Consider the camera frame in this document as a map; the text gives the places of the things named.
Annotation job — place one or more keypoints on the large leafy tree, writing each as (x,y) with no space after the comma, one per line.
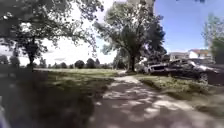
(31,50)

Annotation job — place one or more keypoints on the grass field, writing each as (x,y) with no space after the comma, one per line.
(56,90)

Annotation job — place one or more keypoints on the green tree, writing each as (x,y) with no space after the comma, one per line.
(215,36)

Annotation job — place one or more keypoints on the grass verge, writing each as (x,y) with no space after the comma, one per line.
(173,85)

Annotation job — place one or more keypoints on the grey paved path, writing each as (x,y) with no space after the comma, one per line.
(133,105)

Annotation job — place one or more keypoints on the tall leafy tree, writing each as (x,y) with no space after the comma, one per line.
(132,36)

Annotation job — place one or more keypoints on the row of distant trees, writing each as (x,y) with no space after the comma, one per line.
(80,64)

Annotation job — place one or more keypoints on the building with red roof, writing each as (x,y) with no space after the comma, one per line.
(195,53)

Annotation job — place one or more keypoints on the dark parked car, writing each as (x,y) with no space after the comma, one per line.
(195,70)

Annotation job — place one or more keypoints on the white parked car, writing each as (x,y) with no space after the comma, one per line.
(154,67)

